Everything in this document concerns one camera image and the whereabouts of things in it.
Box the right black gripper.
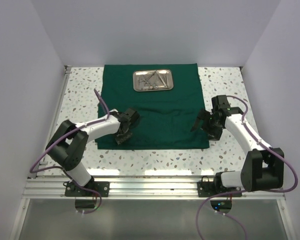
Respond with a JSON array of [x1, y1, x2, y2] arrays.
[[191, 108, 223, 142]]

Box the dark green surgical cloth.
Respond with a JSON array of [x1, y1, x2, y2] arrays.
[[96, 63, 210, 150]]

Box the stainless steel instrument tray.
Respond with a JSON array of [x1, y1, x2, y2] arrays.
[[132, 69, 174, 92]]

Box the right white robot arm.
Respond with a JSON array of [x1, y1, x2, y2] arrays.
[[191, 95, 284, 197]]

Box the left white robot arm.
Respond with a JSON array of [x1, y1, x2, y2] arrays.
[[46, 108, 140, 197]]

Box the steel surgical scissors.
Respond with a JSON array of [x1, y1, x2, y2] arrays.
[[140, 71, 158, 91]]

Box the steel tweezers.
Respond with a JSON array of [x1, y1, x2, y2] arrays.
[[159, 73, 169, 89]]

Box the steel forceps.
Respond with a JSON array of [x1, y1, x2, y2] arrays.
[[138, 76, 149, 90]]

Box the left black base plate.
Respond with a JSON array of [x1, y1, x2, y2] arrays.
[[62, 181, 110, 197]]

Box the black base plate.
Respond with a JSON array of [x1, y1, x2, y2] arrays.
[[62, 181, 110, 197], [197, 175, 242, 198]]

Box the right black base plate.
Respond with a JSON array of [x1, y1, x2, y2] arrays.
[[197, 175, 242, 198]]

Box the aluminium mounting rail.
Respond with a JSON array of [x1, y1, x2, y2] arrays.
[[21, 174, 286, 201]]

